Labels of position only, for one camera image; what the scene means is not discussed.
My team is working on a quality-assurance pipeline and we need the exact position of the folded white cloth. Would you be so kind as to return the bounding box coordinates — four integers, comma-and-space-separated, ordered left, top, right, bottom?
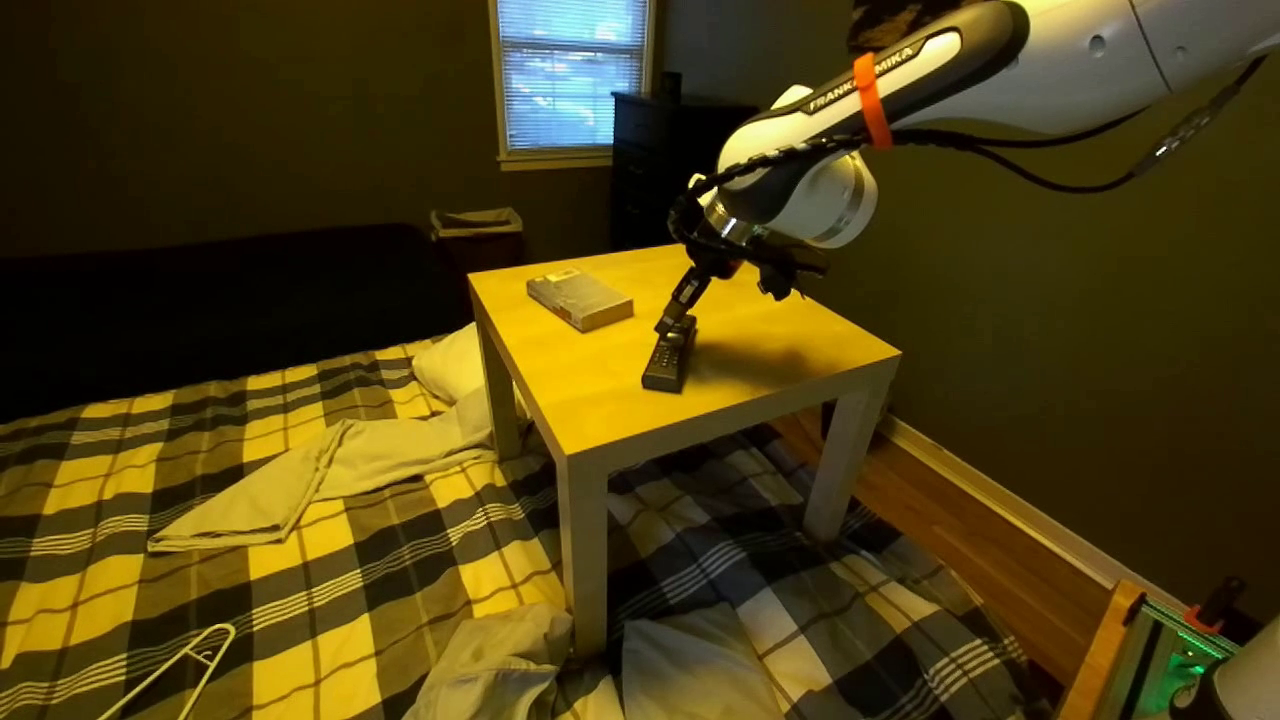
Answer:
615, 601, 790, 720

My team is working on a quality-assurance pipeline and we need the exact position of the small flat grey box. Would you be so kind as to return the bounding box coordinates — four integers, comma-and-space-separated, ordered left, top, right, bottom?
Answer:
523, 266, 638, 336

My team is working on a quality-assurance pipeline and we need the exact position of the orange strap on arm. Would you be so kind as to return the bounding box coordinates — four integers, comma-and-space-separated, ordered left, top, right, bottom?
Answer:
846, 48, 894, 156

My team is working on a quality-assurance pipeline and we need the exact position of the flat pale grey cloth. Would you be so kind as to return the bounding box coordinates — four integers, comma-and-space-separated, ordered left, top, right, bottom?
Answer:
317, 389, 499, 506

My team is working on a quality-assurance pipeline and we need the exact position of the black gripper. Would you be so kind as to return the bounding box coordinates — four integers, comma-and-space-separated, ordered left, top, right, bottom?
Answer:
652, 172, 763, 338

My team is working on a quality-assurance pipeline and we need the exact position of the black remote control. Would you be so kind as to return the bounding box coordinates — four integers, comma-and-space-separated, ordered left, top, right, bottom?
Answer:
637, 312, 701, 395

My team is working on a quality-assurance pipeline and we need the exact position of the crumpled grey cloth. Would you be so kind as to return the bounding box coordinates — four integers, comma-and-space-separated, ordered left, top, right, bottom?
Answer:
404, 601, 580, 720

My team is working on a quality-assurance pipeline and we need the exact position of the folded beige towel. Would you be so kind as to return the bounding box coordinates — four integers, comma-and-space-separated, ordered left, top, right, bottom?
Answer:
143, 420, 352, 560

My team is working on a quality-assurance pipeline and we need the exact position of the white lampshade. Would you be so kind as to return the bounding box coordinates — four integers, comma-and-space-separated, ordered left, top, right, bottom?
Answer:
1209, 616, 1280, 720

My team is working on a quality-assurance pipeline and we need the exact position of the white bed sheet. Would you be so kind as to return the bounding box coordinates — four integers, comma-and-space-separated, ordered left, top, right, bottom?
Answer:
407, 320, 493, 406

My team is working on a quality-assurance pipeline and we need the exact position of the wood framed green board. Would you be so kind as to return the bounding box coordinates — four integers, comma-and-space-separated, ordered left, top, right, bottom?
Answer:
1056, 574, 1240, 720

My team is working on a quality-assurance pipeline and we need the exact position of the open brown bin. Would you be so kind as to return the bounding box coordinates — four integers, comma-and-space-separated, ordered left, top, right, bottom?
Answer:
422, 204, 530, 281

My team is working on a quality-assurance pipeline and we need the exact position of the white wire clothes hanger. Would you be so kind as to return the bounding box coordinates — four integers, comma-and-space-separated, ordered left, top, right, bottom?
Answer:
96, 616, 242, 720

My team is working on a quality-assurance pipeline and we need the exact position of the dark dresser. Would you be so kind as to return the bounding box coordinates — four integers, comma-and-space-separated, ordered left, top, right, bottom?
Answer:
606, 68, 763, 255

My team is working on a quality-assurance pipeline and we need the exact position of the plaid bed blanket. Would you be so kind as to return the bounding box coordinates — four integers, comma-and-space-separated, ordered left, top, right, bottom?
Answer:
0, 336, 1059, 720

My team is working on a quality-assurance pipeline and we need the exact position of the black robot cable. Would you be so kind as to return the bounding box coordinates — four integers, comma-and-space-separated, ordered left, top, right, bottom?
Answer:
888, 48, 1280, 200

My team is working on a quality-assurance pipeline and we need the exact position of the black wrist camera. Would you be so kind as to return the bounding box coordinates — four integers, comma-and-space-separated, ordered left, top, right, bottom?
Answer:
749, 235, 832, 305

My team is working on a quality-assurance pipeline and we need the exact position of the red and black clamp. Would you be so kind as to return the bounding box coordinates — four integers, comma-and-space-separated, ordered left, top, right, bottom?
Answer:
1178, 573, 1261, 639

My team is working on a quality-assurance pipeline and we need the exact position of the white framed window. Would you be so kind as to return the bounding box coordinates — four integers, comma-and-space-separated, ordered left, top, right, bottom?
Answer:
482, 0, 665, 172

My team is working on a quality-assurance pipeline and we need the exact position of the light wooden side table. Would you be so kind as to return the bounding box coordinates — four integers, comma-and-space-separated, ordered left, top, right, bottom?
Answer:
464, 235, 909, 660

